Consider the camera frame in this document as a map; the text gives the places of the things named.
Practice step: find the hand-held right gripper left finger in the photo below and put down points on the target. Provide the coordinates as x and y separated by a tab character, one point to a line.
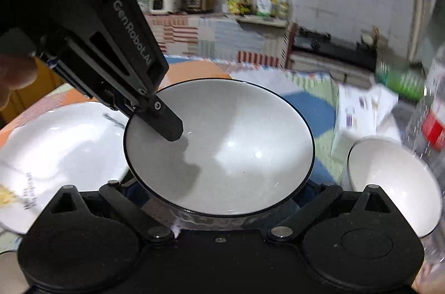
118	198

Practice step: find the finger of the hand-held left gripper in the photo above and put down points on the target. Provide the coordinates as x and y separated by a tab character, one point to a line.
163	120

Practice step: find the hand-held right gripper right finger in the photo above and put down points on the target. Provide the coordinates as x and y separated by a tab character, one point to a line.
323	195

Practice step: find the white bowl black rim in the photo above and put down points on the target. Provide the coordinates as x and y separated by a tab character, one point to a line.
386	186
226	148

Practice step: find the person's left hand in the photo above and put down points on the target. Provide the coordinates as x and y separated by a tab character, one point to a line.
17	71

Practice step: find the white plate black rim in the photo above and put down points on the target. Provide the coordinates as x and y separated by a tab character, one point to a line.
62	148

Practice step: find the wooden chair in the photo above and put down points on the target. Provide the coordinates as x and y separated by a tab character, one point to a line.
48	78

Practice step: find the white rice cooker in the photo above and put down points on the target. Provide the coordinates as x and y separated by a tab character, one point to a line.
160	2

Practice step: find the white tissue pack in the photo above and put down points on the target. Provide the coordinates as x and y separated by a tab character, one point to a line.
354	117

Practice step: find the striped patchwork counter cloth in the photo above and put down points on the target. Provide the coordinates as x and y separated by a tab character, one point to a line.
215	37

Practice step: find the white lower cabinet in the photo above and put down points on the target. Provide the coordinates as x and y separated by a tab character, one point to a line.
326	70

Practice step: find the red label water bottle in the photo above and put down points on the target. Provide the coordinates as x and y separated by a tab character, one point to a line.
434	127

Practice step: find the green plastic basket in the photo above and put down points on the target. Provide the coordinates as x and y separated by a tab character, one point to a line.
399	82

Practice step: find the yellow green snack bag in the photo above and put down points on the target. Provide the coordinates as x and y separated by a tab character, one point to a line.
238	4

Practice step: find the white cutting board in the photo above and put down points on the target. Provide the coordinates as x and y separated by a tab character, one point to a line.
264	22

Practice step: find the black gas stove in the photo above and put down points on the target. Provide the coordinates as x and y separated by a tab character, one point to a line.
333	47

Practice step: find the yellow cooking oil bottle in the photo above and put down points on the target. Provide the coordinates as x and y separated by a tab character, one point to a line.
263	2
285	4
274	2

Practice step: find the cream cooking pot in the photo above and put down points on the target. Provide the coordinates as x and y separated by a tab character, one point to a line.
368	37

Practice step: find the white pipe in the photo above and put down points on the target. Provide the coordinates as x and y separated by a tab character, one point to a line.
419	2

